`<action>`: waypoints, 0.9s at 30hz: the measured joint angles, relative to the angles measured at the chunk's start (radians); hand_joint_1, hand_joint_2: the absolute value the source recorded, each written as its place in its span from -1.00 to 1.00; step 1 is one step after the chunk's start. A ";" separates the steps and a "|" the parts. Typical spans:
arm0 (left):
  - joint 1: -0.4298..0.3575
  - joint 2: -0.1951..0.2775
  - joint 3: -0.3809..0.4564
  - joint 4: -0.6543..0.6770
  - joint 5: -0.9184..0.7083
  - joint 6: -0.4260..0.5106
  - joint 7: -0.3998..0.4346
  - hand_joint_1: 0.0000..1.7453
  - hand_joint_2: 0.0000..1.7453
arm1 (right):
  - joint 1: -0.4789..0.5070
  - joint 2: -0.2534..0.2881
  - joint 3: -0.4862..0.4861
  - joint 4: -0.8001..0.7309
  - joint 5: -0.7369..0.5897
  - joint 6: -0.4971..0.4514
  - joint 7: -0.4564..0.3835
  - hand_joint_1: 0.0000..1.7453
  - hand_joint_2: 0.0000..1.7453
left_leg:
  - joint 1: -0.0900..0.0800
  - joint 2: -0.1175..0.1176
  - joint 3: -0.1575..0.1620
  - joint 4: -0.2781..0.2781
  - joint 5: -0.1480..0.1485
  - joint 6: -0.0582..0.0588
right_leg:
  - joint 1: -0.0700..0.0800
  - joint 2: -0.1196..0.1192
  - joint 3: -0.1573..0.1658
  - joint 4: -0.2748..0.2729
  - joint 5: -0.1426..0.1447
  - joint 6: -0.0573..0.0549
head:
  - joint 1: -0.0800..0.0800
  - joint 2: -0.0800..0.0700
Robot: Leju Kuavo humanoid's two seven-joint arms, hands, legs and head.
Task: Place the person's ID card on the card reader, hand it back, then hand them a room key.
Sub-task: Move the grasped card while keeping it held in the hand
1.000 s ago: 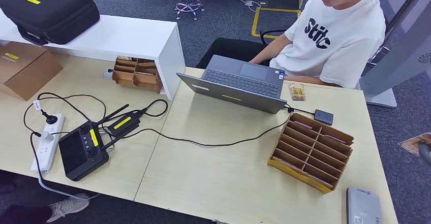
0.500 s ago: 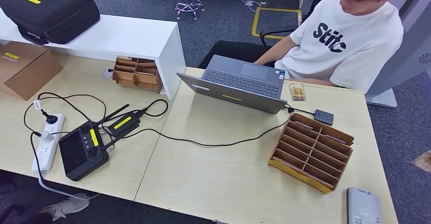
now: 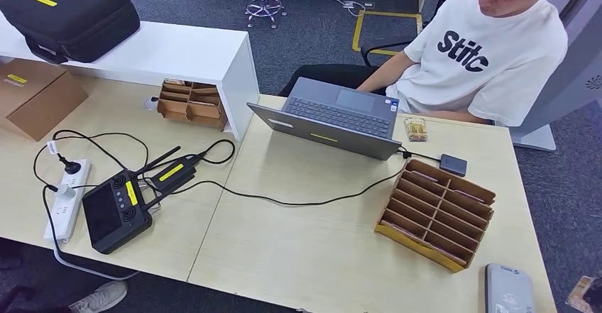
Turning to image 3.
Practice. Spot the person's right forearm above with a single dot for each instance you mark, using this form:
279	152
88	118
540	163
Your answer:
385	75

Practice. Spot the small cardboard divider tray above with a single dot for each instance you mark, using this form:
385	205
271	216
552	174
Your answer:
197	111

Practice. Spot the grey laptop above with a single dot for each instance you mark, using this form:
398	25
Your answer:
329	132

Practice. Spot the black battery pack yellow label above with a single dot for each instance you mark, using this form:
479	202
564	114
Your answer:
171	173

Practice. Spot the snack packet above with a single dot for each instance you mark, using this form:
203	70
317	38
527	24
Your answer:
416	129

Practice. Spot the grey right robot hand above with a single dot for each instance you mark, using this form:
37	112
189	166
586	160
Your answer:
596	297

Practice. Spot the person's left forearm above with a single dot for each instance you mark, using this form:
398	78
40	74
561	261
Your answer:
456	115

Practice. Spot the white desk shelf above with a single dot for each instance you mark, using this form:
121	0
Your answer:
164	52

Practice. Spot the black office chair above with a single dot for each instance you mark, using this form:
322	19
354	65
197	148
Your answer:
383	46

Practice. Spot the small dark adapter box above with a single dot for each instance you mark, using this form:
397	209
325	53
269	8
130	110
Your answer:
454	165

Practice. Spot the yellow floor tape square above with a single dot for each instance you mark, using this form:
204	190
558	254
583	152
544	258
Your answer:
357	31

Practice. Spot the person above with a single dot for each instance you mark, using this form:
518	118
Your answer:
489	52
101	297

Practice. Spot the grey card reader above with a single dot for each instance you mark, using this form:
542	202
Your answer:
510	292

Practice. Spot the black controller with antennas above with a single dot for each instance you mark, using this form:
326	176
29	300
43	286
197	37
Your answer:
108	217

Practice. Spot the chrome stool base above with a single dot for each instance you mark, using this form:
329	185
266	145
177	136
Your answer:
264	7

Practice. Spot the black carrying case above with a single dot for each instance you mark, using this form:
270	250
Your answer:
70	19

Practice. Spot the large cardboard card organizer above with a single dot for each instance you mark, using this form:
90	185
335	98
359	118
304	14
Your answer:
435	217

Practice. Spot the white power strip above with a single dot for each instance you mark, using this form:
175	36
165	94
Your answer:
66	212

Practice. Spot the grey floor adapter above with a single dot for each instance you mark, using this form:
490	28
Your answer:
359	5

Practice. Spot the brown cardboard box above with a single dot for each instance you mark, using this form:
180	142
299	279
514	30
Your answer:
37	99

